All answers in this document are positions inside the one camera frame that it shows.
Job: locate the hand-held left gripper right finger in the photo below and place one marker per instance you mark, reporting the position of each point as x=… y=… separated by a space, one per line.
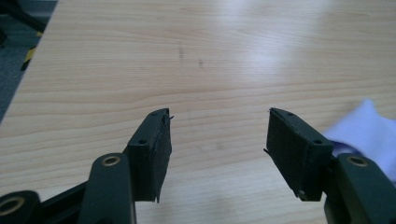
x=299 y=155

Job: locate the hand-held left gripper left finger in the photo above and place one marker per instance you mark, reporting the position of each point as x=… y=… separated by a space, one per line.
x=149 y=149

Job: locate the yellow black striped tape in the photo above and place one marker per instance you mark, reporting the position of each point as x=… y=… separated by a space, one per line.
x=29 y=56

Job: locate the light purple cloth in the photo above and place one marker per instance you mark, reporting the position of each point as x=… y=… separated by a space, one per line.
x=367 y=133

